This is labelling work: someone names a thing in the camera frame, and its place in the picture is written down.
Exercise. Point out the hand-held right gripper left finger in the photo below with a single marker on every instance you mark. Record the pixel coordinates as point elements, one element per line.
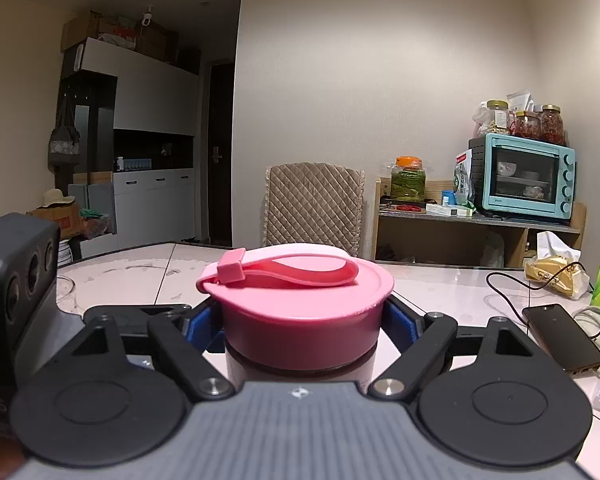
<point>202,330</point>

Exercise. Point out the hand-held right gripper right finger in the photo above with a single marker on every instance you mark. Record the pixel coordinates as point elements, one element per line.
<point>400,327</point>

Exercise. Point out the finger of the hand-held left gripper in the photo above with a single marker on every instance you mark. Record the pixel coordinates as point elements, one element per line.
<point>130,312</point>

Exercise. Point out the pink bottle cap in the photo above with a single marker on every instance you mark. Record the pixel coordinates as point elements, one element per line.
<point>300,320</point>

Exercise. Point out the stack of white plates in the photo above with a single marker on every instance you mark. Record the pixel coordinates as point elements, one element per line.
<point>64,252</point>

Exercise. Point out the brown cardboard box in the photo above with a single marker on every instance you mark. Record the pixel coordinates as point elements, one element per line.
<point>65,222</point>

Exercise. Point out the wooden side shelf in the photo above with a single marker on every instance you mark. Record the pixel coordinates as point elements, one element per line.
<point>430,240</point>

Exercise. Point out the dark red bag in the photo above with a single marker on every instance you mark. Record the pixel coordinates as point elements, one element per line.
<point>97,225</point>

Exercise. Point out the straw hat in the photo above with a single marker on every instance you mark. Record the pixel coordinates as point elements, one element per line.
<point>55,197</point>

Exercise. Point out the grey panels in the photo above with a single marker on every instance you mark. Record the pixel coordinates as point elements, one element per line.
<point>95,197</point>

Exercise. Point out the red scissors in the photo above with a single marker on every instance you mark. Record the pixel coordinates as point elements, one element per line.
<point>409,207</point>

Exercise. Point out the flat white box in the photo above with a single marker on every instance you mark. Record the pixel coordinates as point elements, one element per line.
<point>447,209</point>

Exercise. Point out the green jar orange lid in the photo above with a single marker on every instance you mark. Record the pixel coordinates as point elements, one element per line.
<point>408,180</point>

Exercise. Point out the grey hanging bag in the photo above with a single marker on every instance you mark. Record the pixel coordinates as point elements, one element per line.
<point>64,145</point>

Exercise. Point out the quilted beige chair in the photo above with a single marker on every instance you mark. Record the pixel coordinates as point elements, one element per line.
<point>315,205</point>

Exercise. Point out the white green food package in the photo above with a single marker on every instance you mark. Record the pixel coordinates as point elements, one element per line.
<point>462,177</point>

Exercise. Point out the black smartphone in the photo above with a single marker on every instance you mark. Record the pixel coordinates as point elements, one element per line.
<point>562,337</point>

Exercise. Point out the yellow snack bag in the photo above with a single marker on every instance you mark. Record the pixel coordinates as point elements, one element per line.
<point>555,275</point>

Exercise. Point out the teal toaster oven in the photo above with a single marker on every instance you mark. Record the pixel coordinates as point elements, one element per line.
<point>525,180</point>

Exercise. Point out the white and black cabinet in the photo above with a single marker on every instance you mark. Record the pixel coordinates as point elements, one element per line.
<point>155,105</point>

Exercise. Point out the small jar red contents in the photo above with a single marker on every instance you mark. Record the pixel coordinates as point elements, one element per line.
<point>526,126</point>

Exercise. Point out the tall jar red contents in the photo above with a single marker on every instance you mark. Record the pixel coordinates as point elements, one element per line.
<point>552,126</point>

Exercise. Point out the white paper bag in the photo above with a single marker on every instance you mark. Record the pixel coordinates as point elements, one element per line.
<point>520,102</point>

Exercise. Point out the cardboard boxes on cabinet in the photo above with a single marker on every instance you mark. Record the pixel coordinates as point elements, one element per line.
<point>87,27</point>

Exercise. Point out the white security camera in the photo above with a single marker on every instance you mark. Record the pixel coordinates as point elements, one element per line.
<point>147,16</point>

